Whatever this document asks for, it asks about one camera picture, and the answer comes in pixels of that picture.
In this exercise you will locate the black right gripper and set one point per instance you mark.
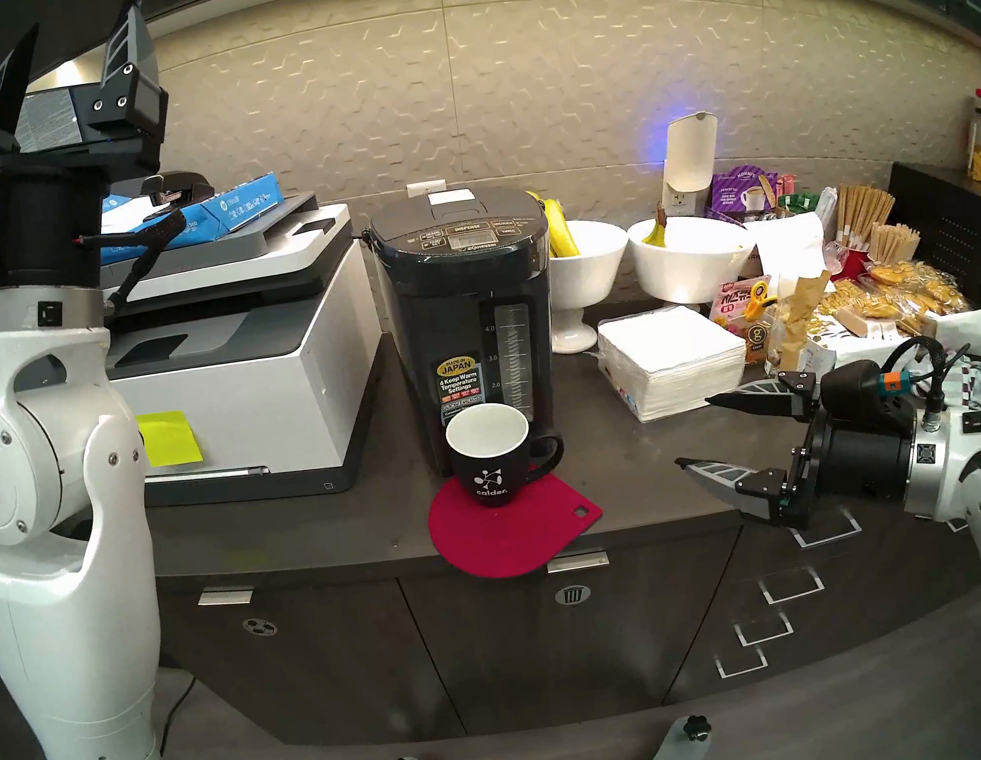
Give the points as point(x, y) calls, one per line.
point(863, 459)

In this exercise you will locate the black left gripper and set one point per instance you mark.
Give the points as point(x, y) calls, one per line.
point(41, 224)

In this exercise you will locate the black electric water dispenser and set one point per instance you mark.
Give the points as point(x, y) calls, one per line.
point(444, 317)

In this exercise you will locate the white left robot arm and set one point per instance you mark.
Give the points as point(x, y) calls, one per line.
point(55, 545)

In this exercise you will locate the red cup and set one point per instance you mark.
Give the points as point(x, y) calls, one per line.
point(851, 262)

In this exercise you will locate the white napkin stack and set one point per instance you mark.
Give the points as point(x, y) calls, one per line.
point(667, 356)

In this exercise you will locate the brown paper bag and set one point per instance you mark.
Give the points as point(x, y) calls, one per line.
point(798, 307)

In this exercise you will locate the yellow bag clip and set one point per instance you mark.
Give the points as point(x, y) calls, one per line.
point(760, 299)

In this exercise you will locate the pink snack packet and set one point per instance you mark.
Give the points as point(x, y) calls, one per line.
point(730, 304)

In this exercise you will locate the black stapler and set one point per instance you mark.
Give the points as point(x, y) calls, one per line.
point(183, 187)

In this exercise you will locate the wide white bowl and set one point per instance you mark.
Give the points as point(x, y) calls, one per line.
point(686, 269)

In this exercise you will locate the blue printer paper ream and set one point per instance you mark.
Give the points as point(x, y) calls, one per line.
point(232, 207)

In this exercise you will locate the white paper towel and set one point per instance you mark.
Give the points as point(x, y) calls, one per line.
point(792, 243)

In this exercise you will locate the yellow snack packet pile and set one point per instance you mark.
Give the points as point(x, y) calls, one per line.
point(901, 291)

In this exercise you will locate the white patterned cloth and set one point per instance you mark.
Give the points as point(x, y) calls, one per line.
point(972, 330)

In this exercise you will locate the short wooden stirrer bundle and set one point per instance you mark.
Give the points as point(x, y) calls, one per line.
point(889, 242)

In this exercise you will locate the single banana dark stem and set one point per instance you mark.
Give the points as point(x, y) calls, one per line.
point(657, 235)

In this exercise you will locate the green tea packets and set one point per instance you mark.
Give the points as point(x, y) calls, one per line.
point(800, 202)

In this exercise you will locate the tall wooden stirrer bundle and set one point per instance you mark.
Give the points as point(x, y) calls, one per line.
point(861, 209)

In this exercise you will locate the red silicone mat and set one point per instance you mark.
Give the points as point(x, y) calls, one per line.
point(515, 537)

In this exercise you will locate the black mug white inside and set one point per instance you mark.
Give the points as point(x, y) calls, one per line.
point(487, 477)

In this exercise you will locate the yellow banana bunch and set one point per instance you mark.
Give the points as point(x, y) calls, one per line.
point(559, 229)

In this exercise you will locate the yellow sticky note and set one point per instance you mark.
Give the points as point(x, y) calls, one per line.
point(169, 437)

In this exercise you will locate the white grey office printer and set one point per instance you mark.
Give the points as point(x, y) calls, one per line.
point(270, 391)

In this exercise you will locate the white text wall poster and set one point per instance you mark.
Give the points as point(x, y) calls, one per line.
point(57, 120)

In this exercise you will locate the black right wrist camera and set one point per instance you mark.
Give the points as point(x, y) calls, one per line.
point(852, 386)

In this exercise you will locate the white pedestal bowl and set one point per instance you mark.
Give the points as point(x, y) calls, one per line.
point(589, 271)

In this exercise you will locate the white plug-in wall device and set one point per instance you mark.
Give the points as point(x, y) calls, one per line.
point(686, 158)

